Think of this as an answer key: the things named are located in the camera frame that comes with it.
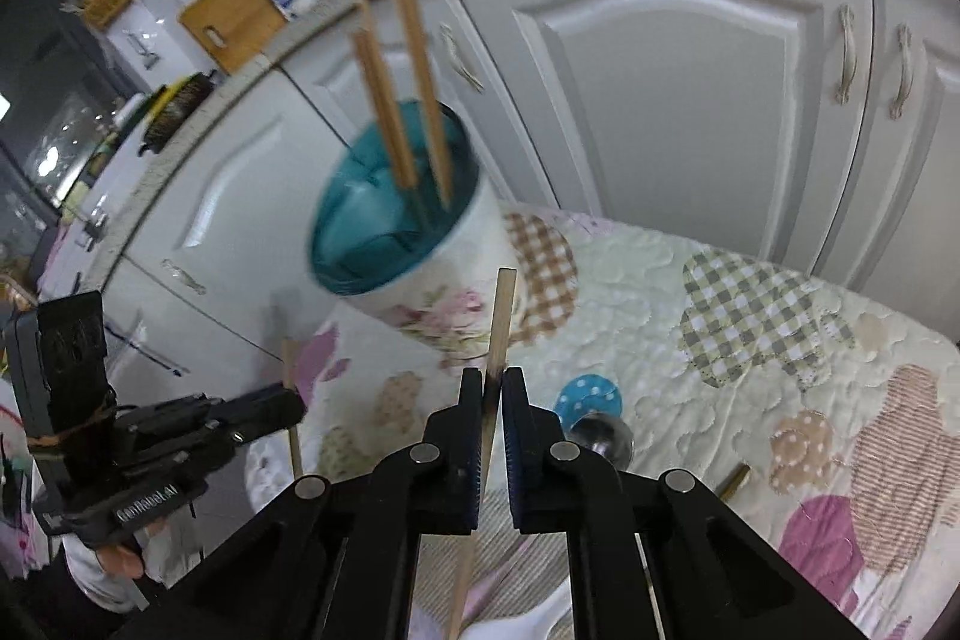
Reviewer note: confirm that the person's left forearm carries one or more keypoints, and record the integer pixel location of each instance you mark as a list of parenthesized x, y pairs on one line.
[(90, 587)]

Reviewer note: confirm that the metal spoon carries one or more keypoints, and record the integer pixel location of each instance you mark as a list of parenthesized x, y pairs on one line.
[(604, 437)]

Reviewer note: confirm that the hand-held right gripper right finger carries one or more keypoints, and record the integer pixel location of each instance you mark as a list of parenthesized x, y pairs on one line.
[(514, 460)]

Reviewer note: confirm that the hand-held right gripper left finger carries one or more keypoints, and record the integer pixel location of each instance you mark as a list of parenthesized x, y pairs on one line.
[(472, 460)]

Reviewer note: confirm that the dark window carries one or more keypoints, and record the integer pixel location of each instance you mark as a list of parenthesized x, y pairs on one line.
[(30, 85)]

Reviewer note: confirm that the person's left hand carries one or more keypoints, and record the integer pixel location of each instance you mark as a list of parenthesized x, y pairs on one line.
[(120, 561)]

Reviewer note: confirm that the yellow lidded casserole pot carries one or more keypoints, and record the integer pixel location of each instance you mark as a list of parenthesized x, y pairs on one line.
[(176, 108)]

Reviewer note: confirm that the metal faucet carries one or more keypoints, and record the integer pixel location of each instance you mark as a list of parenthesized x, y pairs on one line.
[(94, 227)]

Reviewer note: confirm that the wooden cutting board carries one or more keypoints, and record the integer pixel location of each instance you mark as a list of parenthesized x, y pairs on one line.
[(232, 18)]

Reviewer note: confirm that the patchwork quilt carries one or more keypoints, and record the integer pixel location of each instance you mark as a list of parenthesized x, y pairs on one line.
[(750, 400)]

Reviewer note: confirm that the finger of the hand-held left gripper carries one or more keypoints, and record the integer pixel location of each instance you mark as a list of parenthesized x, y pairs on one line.
[(202, 449), (262, 407)]

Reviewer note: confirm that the floral utensil holder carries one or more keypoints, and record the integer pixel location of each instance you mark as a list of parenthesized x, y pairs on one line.
[(480, 250)]

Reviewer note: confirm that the hanging metal peeler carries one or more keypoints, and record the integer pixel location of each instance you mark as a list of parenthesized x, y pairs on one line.
[(142, 48)]

